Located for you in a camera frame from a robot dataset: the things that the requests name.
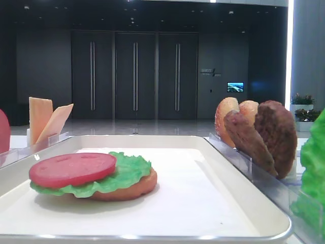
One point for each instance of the brown meat patty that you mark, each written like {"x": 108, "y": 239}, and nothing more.
{"x": 277, "y": 127}
{"x": 249, "y": 141}

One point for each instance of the green lettuce leaf on tray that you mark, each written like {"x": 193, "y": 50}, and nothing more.
{"x": 129, "y": 170}

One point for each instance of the red tomato slice on tray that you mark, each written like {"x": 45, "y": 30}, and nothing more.
{"x": 72, "y": 169}

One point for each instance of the orange cheese slice right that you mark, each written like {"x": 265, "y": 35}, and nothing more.
{"x": 56, "y": 122}

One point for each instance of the orange cheese slice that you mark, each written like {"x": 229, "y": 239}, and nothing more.
{"x": 40, "y": 111}
{"x": 56, "y": 122}

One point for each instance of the orange cheese slice left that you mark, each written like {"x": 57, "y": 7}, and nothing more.
{"x": 40, "y": 111}

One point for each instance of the red tomato slice in holder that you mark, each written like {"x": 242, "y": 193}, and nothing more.
{"x": 5, "y": 133}

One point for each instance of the green lettuce leaf in holder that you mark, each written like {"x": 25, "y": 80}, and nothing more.
{"x": 311, "y": 172}

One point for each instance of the bottom bun slice on tray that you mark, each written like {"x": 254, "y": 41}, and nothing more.
{"x": 143, "y": 187}

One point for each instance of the dark triple door panels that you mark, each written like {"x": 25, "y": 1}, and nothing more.
{"x": 134, "y": 75}

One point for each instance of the white rectangular tray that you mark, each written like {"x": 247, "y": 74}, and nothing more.
{"x": 200, "y": 198}

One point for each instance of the potted plants in white planter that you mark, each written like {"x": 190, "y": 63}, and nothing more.
{"x": 302, "y": 108}

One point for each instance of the wall display screen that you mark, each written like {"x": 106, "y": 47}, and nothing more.
{"x": 235, "y": 87}

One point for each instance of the clear acrylic right holder rail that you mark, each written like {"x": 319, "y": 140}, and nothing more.
{"x": 281, "y": 192}

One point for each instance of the clear acrylic holder rail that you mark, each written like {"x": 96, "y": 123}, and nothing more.
{"x": 21, "y": 150}
{"x": 281, "y": 192}

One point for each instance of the clear acrylic left holder rail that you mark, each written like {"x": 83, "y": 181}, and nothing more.
{"x": 21, "y": 150}

